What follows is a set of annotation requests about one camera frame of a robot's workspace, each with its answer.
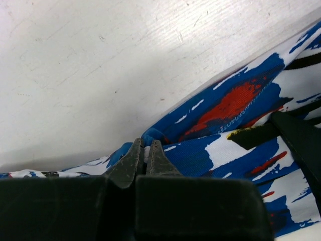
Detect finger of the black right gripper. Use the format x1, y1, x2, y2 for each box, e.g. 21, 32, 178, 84
270, 112, 320, 201

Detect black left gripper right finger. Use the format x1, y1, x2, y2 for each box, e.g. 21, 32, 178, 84
134, 140, 274, 240

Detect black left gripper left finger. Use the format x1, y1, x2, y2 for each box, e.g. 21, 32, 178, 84
1, 138, 144, 240

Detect blue patterned trousers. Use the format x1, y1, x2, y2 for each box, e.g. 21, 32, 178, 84
1, 23, 320, 239

